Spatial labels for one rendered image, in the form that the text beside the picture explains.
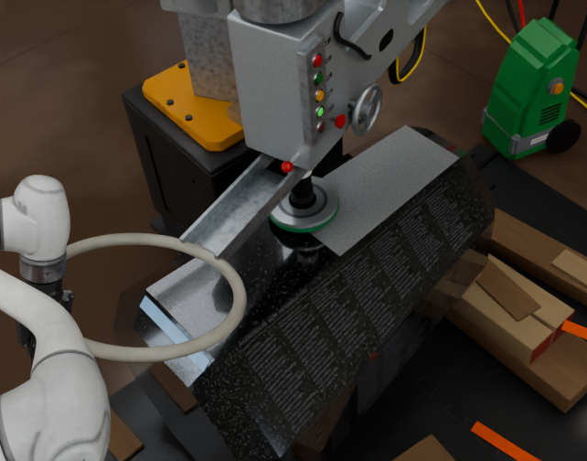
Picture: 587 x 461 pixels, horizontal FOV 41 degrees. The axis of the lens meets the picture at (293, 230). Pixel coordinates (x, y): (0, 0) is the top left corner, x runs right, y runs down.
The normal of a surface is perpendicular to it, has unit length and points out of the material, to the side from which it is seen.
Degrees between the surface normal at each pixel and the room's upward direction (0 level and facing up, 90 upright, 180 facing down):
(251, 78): 90
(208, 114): 0
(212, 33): 90
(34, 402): 13
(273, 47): 90
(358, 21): 4
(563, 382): 0
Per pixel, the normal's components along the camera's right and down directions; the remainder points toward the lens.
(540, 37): -0.56, -0.37
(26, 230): 0.22, 0.44
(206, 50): -0.35, 0.71
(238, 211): -0.06, -0.68
